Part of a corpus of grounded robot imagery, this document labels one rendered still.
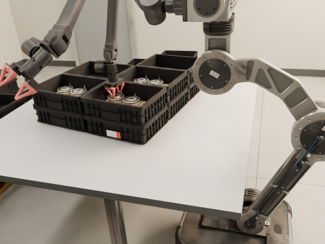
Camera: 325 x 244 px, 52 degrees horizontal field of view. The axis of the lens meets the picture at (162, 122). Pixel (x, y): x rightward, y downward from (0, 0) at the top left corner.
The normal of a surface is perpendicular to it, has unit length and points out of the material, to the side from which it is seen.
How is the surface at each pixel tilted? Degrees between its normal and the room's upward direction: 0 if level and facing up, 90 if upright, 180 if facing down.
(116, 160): 0
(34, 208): 0
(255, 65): 90
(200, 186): 0
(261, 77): 90
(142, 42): 90
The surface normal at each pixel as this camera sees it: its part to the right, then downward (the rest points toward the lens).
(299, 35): -0.29, 0.45
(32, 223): -0.06, -0.89
